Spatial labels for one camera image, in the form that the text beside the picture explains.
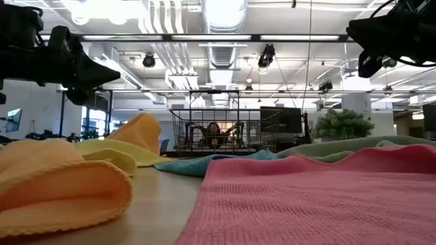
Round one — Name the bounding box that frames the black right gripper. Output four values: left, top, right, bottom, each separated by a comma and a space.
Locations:
346, 0, 436, 78

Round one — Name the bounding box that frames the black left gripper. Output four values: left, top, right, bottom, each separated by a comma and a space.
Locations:
0, 5, 122, 106

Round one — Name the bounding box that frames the yellow microfiber towel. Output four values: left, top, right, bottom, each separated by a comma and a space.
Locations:
75, 138, 173, 177

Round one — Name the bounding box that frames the light green microfiber towel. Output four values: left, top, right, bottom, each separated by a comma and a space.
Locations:
275, 135, 436, 163

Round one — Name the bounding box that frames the teal microfiber towel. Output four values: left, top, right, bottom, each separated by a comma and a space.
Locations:
153, 149, 283, 177

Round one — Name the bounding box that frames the pink microfiber towel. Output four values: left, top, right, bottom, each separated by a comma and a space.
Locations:
175, 144, 436, 245

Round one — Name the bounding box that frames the tilted computer monitor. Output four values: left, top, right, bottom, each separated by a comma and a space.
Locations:
5, 108, 23, 133

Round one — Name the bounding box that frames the green artificial potted plant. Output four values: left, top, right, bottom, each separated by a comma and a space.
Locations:
311, 108, 375, 142

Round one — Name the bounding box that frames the black computer monitor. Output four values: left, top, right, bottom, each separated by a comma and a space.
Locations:
422, 103, 436, 132
260, 105, 303, 134

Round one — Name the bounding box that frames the person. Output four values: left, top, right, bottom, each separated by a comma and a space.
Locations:
205, 122, 222, 146

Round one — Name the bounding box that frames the black metal rack frame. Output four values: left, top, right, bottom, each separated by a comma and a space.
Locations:
59, 88, 113, 137

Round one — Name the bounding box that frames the black wire basket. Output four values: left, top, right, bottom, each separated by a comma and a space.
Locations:
169, 90, 283, 154

